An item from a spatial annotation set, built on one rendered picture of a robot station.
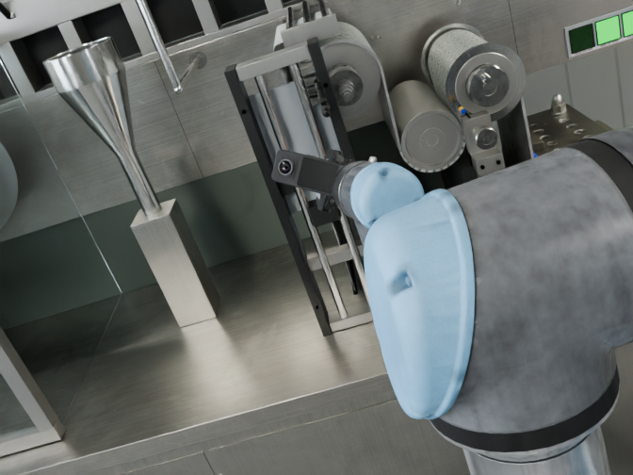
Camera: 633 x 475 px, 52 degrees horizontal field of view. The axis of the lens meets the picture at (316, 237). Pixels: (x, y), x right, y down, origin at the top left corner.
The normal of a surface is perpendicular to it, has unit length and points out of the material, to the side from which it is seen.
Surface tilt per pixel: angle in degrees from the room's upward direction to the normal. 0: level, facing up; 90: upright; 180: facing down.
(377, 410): 90
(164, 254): 90
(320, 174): 61
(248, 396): 0
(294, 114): 90
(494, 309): 70
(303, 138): 90
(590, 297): 80
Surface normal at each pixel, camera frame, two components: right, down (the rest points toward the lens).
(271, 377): -0.30, -0.85
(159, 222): 0.04, 0.44
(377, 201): 0.18, 0.14
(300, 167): -0.37, 0.03
